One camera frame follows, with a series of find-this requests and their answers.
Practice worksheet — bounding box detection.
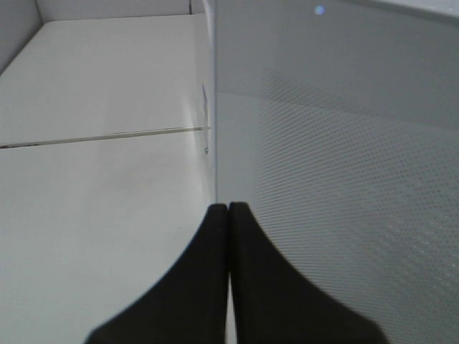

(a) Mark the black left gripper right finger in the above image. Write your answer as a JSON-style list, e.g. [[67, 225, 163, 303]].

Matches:
[[229, 202, 388, 343]]

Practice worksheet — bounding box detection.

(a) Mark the white microwave door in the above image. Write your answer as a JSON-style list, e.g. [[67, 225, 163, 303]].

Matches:
[[215, 1, 458, 343]]

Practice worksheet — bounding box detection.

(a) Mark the white adjacent table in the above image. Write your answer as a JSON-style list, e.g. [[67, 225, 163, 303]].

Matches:
[[0, 14, 212, 148]]

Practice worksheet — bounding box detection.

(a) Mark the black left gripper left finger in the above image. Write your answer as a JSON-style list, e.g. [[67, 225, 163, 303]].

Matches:
[[86, 204, 228, 343]]

